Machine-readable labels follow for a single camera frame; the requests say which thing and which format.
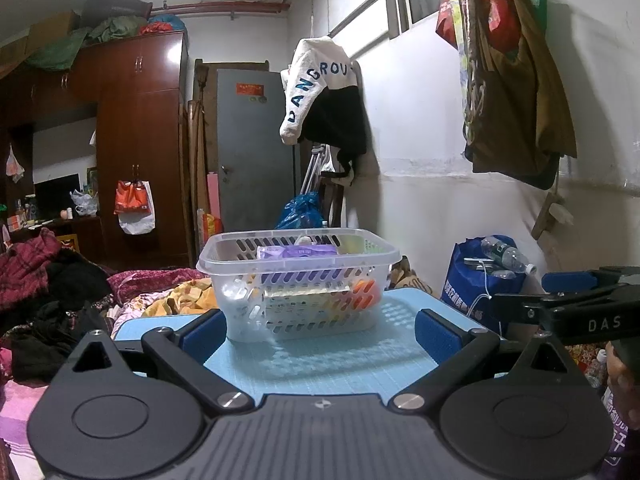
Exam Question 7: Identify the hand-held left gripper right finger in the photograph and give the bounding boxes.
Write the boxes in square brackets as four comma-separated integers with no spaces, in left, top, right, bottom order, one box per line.
[391,308,583,413]

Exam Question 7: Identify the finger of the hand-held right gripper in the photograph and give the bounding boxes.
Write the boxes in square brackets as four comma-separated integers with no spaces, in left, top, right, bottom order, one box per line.
[542,266,640,294]
[492,292,616,323]

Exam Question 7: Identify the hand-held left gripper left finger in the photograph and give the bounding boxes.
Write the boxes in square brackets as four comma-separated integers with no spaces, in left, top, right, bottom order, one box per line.
[62,309,253,416]

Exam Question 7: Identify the white plastic basket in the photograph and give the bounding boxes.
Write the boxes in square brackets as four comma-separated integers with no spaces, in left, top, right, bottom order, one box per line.
[196,229,402,343]

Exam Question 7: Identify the orange bottle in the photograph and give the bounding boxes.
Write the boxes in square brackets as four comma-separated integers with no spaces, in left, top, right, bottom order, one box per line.
[350,280,381,311]

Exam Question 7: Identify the orange and white medicine box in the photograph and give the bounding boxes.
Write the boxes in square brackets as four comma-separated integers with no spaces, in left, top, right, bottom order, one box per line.
[264,285,353,323]

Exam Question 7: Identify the purple tissue pack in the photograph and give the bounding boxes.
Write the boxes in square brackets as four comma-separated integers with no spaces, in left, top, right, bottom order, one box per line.
[256,244,342,286]

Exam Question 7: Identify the person's right hand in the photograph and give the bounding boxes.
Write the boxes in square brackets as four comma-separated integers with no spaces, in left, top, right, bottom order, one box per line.
[606,347,640,411]

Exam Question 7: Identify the yellow blanket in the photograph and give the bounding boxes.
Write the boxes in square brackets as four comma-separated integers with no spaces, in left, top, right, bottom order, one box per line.
[145,277,216,316]

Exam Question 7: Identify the plastic water bottle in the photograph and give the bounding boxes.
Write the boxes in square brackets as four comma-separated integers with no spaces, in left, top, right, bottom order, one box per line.
[480,236,537,275]

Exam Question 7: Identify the blue tote bag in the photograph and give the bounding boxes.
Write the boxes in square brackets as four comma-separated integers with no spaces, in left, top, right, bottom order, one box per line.
[440,235,531,336]

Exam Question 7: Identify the brown paper bag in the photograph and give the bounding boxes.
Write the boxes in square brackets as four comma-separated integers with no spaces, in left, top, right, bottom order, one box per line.
[390,255,436,291]

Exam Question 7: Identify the large white plastic bag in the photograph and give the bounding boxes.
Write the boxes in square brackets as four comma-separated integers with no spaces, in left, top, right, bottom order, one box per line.
[117,182,156,236]

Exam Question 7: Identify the pink board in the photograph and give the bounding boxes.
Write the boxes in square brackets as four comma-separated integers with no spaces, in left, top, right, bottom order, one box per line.
[206,172,221,231]

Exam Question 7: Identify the black clothes pile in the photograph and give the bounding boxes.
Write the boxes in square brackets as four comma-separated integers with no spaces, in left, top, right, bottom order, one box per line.
[0,255,113,386]

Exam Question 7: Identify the orange-red hanging bag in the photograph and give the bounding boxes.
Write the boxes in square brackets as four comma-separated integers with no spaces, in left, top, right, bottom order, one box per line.
[114,180,151,216]

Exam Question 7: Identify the blue plastic bag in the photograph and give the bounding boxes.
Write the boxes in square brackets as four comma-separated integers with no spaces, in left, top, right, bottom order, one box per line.
[274,192,326,231]

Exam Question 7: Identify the wooden poles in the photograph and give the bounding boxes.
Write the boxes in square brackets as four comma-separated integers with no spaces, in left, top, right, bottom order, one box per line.
[187,60,211,266]

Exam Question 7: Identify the olive hanging bag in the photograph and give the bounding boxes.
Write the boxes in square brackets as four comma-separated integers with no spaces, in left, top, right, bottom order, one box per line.
[462,0,578,191]

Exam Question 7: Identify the grey door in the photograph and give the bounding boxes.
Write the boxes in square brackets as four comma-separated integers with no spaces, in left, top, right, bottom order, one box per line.
[216,69,301,233]

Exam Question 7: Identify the red plaid cloth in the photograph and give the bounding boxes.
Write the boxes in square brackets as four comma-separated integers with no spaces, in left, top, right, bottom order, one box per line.
[0,227,63,311]

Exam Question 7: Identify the black television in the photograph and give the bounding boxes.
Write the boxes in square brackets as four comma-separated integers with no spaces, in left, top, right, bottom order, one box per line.
[34,173,81,221]

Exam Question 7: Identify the brown wooden wardrobe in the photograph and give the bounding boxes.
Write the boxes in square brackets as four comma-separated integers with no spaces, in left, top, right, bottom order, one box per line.
[0,31,196,271]

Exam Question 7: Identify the black hanging garment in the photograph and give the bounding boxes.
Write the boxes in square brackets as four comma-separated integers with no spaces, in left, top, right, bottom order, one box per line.
[300,85,370,186]

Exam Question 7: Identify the white hanging plastic bag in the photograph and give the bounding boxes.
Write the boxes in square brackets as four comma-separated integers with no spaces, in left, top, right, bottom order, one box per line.
[5,145,25,183]

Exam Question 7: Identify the red hanging bag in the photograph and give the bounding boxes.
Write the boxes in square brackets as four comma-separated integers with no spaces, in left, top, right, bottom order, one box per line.
[435,0,523,56]

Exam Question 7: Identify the white hooded sweatshirt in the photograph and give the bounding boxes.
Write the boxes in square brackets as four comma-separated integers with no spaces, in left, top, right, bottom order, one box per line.
[279,36,361,146]

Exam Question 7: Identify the green tarp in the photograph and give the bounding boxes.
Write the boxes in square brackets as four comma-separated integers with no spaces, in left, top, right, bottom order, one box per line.
[25,15,151,71]

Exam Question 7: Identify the dark grey suitcase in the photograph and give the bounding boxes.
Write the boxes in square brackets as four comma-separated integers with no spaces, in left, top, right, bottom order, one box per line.
[80,0,153,28]

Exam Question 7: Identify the cardboard box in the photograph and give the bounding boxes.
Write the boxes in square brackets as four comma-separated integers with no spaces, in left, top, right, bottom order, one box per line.
[25,10,81,53]

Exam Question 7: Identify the white cable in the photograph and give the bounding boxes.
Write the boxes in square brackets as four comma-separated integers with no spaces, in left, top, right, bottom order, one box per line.
[467,260,493,321]

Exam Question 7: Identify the wooden wall bracket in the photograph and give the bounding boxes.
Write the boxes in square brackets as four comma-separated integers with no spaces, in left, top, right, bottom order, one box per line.
[530,192,573,241]

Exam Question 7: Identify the metal folding frame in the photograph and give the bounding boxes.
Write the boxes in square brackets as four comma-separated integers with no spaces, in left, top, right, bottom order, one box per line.
[299,142,333,196]

